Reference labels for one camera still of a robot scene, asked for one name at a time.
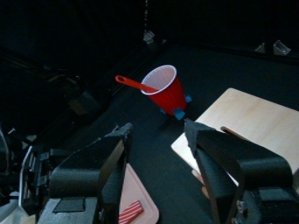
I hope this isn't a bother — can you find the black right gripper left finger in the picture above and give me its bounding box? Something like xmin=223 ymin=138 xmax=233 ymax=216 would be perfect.
xmin=37 ymin=122 xmax=135 ymax=224

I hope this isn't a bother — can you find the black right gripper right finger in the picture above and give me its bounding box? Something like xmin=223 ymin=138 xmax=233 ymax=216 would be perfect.
xmin=183 ymin=118 xmax=299 ymax=224

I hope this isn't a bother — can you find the pink rectangular plastic plate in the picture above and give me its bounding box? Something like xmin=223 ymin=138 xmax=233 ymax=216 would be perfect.
xmin=118 ymin=163 xmax=161 ymax=224

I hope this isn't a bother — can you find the black equipment stand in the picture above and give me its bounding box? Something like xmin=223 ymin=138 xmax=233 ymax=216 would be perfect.
xmin=18 ymin=143 xmax=54 ymax=215

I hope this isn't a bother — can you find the red white striped toy slice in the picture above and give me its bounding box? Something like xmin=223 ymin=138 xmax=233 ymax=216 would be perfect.
xmin=118 ymin=199 xmax=146 ymax=224

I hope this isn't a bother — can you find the light wooden cutting board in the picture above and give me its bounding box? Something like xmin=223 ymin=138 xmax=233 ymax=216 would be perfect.
xmin=171 ymin=87 xmax=299 ymax=194

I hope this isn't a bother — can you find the blue cup holder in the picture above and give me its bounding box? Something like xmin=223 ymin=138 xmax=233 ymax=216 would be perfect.
xmin=161 ymin=94 xmax=193 ymax=121

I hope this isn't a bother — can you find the red plastic cup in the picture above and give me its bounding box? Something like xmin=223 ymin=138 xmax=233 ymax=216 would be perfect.
xmin=141 ymin=64 xmax=190 ymax=116

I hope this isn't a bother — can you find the white cable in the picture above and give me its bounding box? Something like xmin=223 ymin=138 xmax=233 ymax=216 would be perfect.
xmin=18 ymin=144 xmax=35 ymax=203

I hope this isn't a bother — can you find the orange spoon handle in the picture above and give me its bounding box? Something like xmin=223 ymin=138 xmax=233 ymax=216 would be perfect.
xmin=115 ymin=74 xmax=159 ymax=94

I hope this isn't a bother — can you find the metal frame bracket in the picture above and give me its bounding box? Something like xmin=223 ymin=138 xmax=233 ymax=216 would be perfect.
xmin=143 ymin=30 xmax=157 ymax=45
xmin=254 ymin=42 xmax=267 ymax=54
xmin=271 ymin=39 xmax=293 ymax=57

